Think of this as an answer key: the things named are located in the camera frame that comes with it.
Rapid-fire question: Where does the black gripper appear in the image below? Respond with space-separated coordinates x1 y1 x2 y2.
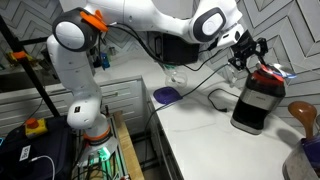
228 29 269 75

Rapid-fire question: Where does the black and steel coffee maker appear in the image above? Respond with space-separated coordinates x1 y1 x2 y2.
230 68 287 136

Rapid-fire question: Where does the brown wooden spoon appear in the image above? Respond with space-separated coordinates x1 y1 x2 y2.
287 101 318 141

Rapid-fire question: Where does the clear plastic container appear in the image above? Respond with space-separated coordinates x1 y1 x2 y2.
164 69 189 89

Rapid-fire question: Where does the black microwave oven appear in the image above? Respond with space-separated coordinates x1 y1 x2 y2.
154 32 201 66

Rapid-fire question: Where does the purple plastic lid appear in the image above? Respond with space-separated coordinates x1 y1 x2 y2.
152 86 184 105

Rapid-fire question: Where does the grey utensil holder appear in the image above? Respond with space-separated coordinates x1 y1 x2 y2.
281 134 320 180

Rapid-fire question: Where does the wooden table edge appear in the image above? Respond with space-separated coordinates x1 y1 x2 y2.
113 110 146 180

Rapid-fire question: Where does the blue small object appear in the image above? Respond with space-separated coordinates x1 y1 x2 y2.
99 51 111 71

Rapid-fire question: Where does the yellow emergency stop button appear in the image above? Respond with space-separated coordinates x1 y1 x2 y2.
24 117 48 139

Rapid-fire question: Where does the black tripod stand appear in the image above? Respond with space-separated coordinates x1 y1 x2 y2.
0 14 62 118

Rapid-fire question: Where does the black box with red button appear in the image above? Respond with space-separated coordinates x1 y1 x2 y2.
0 115 78 180

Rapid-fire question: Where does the black coffee maker cord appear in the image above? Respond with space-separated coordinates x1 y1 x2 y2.
207 87 240 113

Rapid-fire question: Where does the long black power cable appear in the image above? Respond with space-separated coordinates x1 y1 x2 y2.
143 61 234 158

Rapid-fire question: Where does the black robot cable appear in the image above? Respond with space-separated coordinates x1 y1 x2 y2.
105 21 234 72

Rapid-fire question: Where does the white cable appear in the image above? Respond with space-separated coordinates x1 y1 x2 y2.
29 154 56 180

